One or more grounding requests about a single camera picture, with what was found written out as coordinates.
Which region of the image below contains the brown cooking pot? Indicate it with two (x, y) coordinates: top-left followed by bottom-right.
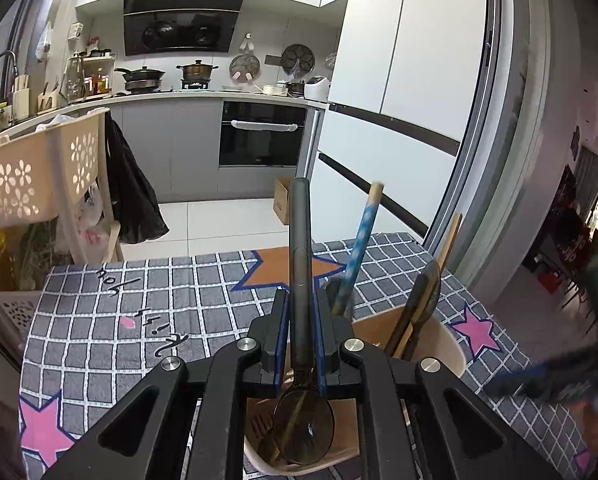
(177, 60), (215, 89)

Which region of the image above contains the wooden chopstick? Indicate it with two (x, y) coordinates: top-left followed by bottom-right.
(392, 212), (463, 361)

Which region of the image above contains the black hanging bag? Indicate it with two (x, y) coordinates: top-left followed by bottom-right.
(105, 112), (170, 245)

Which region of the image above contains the teal spoon black handle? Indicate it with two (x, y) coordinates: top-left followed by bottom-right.
(273, 178), (334, 466)

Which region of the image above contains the pink utensil holder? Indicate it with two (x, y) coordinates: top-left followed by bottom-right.
(244, 308), (466, 476)

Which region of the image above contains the grey checked tablecloth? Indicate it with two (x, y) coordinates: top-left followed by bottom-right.
(18, 232), (589, 479)

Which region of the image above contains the black table knife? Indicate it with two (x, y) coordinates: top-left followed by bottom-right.
(251, 413), (279, 463)

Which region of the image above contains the white refrigerator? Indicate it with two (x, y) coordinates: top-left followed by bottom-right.
(311, 0), (498, 242)

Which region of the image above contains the black wok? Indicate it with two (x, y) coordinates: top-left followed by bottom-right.
(114, 66), (165, 93)

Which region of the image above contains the black range hood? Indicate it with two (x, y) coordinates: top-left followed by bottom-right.
(123, 0), (244, 56)

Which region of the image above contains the metal spoon black handle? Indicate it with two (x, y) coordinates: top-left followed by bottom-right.
(384, 260), (441, 361)

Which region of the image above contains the black built-in oven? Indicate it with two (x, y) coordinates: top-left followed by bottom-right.
(219, 101), (307, 167)

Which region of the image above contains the beige plastic storage cart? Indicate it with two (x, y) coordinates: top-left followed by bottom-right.
(0, 108), (126, 331)

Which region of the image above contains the blue patterned chopstick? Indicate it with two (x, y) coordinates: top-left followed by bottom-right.
(331, 182), (384, 316)

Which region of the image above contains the cardboard box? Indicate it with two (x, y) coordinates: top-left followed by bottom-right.
(273, 178), (291, 226)

